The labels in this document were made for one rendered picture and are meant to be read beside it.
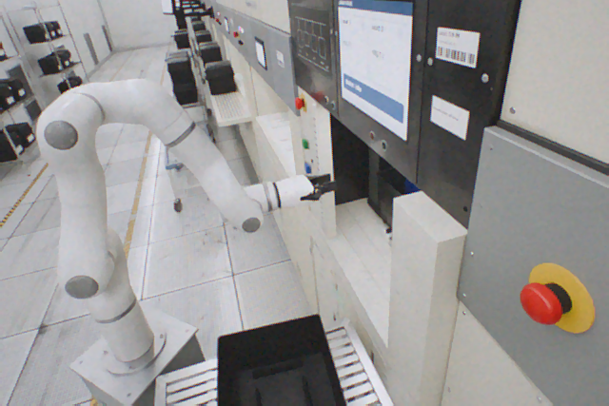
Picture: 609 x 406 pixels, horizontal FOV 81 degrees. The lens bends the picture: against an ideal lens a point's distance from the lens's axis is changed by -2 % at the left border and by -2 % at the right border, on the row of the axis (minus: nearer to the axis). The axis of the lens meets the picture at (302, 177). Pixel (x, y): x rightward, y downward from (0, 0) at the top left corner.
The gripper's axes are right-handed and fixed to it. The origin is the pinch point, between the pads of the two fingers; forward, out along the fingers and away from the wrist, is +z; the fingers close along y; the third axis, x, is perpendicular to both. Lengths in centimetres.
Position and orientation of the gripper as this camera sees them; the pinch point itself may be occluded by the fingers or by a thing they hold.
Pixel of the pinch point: (326, 183)
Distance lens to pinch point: 105.8
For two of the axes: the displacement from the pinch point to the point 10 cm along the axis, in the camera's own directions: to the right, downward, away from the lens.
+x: -0.9, -8.7, -4.9
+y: 2.9, 4.5, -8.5
